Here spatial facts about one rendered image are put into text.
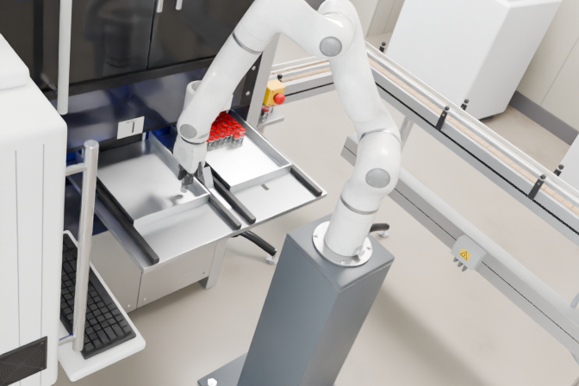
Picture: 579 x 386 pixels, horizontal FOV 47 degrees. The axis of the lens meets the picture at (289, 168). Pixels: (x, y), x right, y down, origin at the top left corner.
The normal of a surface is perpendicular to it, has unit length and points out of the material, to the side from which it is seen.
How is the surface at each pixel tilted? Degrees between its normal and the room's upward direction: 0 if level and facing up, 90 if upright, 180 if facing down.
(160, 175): 0
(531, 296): 90
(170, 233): 0
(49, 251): 90
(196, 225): 0
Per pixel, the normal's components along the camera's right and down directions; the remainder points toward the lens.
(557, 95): -0.73, 0.26
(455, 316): 0.23, -0.77
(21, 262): 0.62, 0.59
